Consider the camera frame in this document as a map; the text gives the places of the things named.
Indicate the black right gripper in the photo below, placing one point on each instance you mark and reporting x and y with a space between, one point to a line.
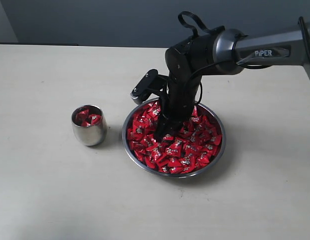
178 106

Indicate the red candy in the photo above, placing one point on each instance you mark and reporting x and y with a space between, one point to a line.
86 118

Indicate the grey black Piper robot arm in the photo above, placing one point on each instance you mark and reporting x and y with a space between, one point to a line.
226 52

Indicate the stainless steel bowl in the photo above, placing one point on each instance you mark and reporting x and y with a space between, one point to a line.
193 150

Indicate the stainless steel cup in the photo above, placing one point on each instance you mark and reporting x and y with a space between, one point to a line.
93 135

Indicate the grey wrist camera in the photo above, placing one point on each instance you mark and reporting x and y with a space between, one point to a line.
141 92

